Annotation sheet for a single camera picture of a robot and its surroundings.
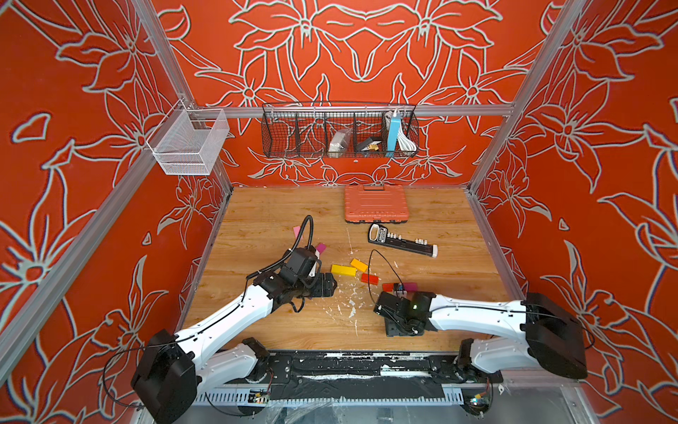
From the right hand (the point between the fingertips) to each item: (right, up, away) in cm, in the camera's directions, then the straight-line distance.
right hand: (389, 331), depth 80 cm
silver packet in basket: (-15, +62, +12) cm, 65 cm away
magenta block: (-23, +23, +20) cm, 38 cm away
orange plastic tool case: (+1, +41, +32) cm, 52 cm away
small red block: (-3, +13, +13) cm, 18 cm away
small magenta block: (+10, +11, +11) cm, 18 cm away
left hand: (-19, +15, +1) cm, 24 cm away
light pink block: (-33, +29, +23) cm, 50 cm away
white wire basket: (-69, +63, +12) cm, 94 cm away
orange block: (-8, +18, +15) cm, 25 cm away
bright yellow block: (-14, +16, +13) cm, 25 cm away
